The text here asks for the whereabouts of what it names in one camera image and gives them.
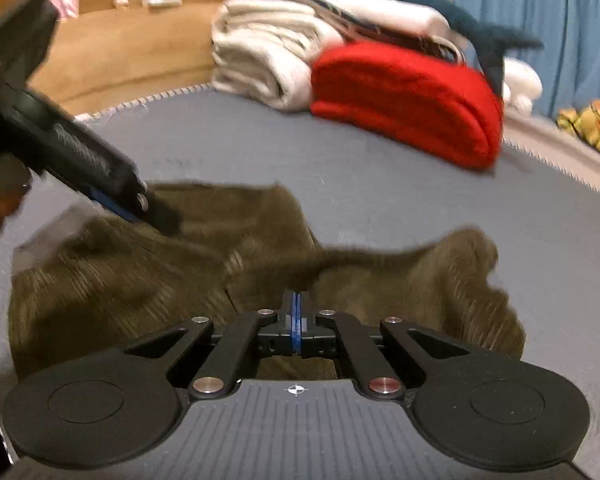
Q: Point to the person's left hand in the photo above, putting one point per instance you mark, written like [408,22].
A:
[2,205]

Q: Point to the yellow plush toy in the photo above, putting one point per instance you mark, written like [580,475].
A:
[592,122]

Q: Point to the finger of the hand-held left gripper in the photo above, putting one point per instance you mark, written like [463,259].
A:
[162,215]

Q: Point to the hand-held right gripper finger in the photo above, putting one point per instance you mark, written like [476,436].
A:
[302,325]
[291,325]

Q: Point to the small round trinket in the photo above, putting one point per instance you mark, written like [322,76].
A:
[121,3]

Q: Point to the red folded blanket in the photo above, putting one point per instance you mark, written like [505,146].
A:
[410,100]

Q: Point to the blue curtain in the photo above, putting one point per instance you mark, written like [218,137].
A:
[545,5]

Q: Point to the blue shark plush toy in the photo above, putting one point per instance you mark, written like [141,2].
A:
[430,0]

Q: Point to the white folded towel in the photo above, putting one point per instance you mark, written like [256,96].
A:
[365,2]

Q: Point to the striped folded cloth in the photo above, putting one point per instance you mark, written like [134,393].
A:
[380,27]

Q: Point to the wooden headboard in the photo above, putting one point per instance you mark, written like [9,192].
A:
[130,55]

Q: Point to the cream folded blanket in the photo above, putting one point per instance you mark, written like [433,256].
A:
[265,50]

